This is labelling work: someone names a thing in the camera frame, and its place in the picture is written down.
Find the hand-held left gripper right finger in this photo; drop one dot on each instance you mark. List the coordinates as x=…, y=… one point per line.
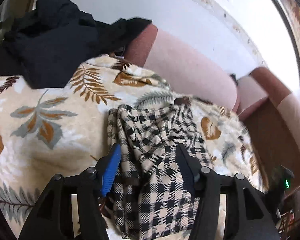
x=187, y=172

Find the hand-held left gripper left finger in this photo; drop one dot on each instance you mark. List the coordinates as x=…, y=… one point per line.
x=111, y=170

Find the beige black checked garment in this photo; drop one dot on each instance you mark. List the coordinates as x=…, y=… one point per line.
x=150, y=135

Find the brown wooden nightstand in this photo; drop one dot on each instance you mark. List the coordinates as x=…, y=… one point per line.
x=270, y=135

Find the leaf printed blanket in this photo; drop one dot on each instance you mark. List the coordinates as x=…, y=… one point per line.
x=52, y=105

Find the patterned brown curtain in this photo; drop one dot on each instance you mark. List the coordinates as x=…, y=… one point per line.
x=293, y=17

